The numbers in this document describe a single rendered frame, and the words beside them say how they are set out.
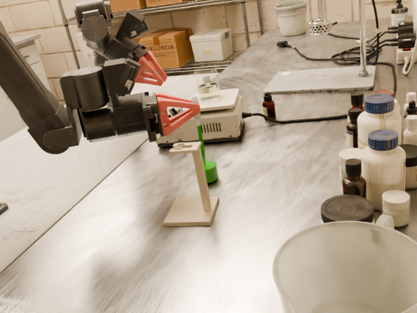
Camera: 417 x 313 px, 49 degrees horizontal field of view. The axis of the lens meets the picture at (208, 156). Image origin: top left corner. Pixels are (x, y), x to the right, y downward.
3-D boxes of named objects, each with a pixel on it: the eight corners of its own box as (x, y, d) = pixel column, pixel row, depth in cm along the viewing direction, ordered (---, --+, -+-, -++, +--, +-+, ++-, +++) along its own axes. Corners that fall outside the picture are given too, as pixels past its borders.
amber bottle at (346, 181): (357, 221, 68) (355, 169, 64) (338, 213, 71) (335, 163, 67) (372, 211, 70) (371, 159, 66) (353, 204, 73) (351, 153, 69)
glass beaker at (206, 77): (195, 100, 108) (188, 67, 104) (213, 94, 110) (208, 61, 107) (208, 105, 103) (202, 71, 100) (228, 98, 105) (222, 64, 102)
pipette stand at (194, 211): (164, 226, 76) (147, 157, 70) (177, 201, 83) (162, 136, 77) (210, 225, 74) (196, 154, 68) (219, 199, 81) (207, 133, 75)
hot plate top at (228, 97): (182, 113, 102) (180, 109, 102) (192, 96, 113) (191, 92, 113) (234, 108, 100) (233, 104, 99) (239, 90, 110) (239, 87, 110)
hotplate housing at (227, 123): (156, 149, 107) (149, 117, 104) (169, 127, 118) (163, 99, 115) (250, 141, 102) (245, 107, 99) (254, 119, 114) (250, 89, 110)
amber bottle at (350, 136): (365, 146, 90) (363, 105, 87) (365, 153, 87) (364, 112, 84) (347, 146, 91) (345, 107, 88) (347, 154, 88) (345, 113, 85)
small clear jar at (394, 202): (380, 214, 69) (379, 190, 67) (406, 213, 68) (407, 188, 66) (383, 229, 65) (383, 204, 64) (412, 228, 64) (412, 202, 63)
